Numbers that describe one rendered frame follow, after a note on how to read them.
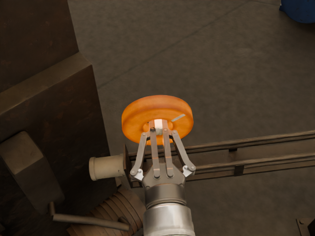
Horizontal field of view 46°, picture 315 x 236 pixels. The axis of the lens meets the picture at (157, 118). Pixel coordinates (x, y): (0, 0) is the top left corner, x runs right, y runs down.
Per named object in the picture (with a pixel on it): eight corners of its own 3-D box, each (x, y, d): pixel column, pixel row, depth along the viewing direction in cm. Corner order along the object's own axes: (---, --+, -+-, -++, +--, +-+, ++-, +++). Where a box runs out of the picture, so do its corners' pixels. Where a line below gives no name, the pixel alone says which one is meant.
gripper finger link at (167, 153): (166, 176, 69) (173, 175, 69) (162, 126, 75) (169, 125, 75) (165, 184, 72) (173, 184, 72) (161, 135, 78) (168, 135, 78)
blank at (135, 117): (153, 140, 90) (153, 152, 88) (106, 116, 80) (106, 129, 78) (205, 114, 82) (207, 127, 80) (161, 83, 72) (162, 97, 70)
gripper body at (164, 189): (144, 218, 70) (141, 174, 75) (188, 215, 71) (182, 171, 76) (142, 204, 64) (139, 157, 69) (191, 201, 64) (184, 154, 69)
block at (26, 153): (22, 189, 102) (-10, 143, 83) (48, 173, 105) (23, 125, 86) (41, 218, 97) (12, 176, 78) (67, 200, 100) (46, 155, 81)
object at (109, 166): (94, 164, 98) (88, 153, 94) (127, 160, 98) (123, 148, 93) (94, 184, 95) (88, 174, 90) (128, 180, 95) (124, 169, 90)
